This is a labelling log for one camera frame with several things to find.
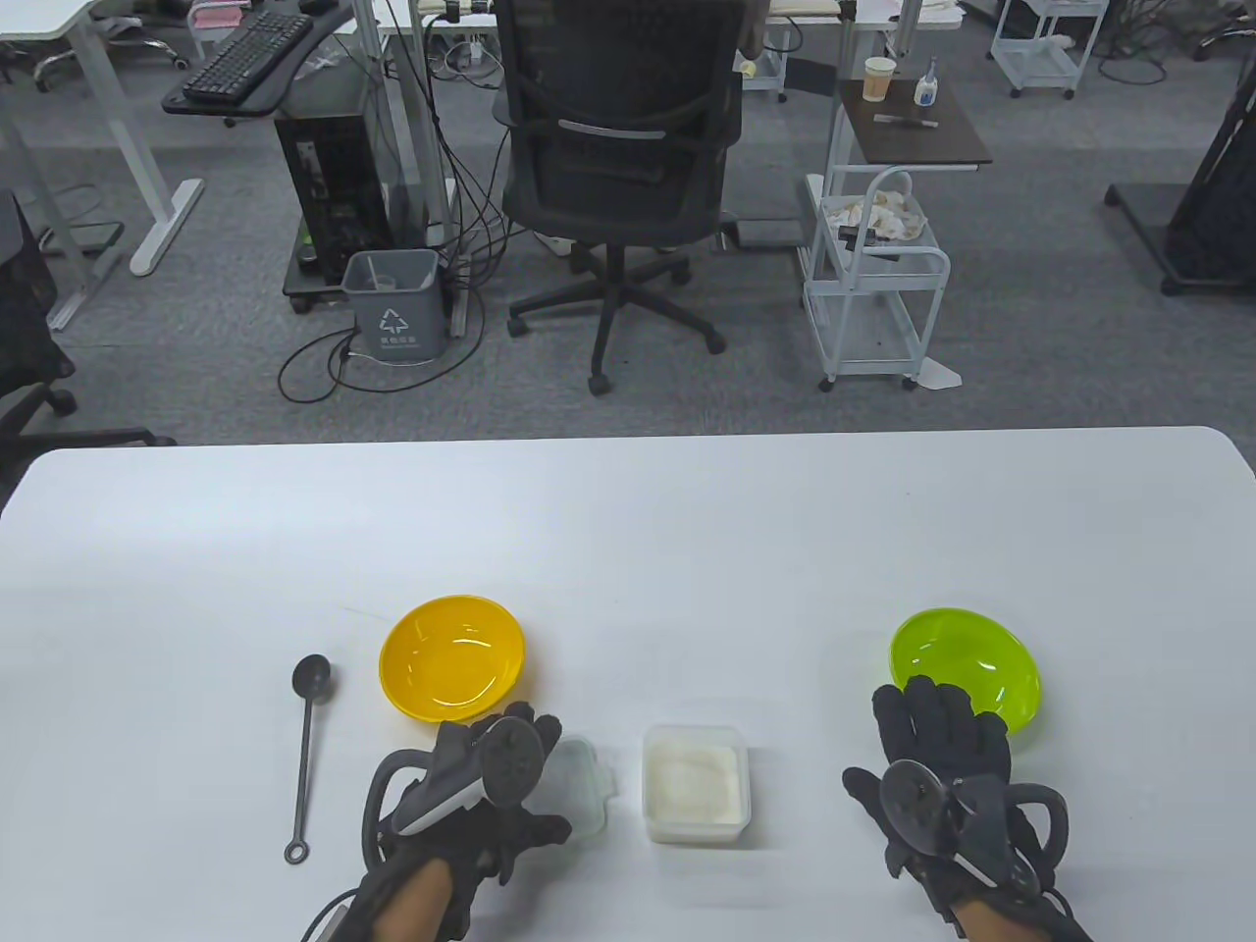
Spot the person's left hand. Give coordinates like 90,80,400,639
378,702,572,889

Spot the person's right hand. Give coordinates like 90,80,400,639
842,675,1031,909

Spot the green bowl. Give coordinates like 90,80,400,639
890,607,1042,739

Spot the yellow bowl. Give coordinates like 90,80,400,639
379,594,526,724

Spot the clear container lid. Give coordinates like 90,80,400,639
530,736,619,850

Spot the black spoon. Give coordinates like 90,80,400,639
285,654,332,864

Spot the white sugar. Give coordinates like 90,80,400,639
651,741,742,823

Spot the clear plastic sugar container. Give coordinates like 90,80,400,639
643,724,752,845

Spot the person's right forearm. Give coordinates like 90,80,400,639
947,898,1041,942

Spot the person's left forearm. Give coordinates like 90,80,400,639
373,859,462,942

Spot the black and white controller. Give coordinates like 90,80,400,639
878,760,1071,899
363,716,546,864

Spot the white rolling basket cart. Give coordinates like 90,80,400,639
800,165,953,392

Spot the grey waste bin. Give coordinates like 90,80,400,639
340,248,445,362

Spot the crumpled white cloth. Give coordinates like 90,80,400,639
822,189,928,241

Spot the black equipment stand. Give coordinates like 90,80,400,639
1104,69,1256,295

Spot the black computer tower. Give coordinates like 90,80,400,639
274,106,393,286

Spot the dark brown side table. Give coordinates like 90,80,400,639
837,78,992,173

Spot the black armchair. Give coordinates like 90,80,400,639
0,189,178,492

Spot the black mesh office chair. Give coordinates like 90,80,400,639
491,0,744,396

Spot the small white cart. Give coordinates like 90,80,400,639
731,25,791,104

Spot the black keyboard tray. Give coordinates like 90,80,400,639
162,0,356,119

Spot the black keyboard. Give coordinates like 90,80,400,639
183,8,315,104

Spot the black cable bundle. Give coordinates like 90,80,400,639
278,0,516,403

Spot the white wire cart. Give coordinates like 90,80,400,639
989,0,1110,99

